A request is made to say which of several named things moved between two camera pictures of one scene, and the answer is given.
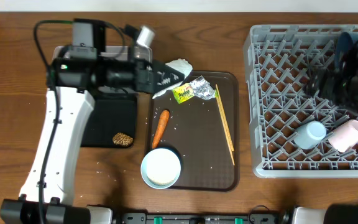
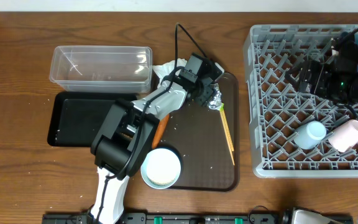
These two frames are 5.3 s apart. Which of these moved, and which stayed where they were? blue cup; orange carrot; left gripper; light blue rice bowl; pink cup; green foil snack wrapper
Moved: left gripper; green foil snack wrapper
Stayed: pink cup; light blue rice bowl; orange carrot; blue cup
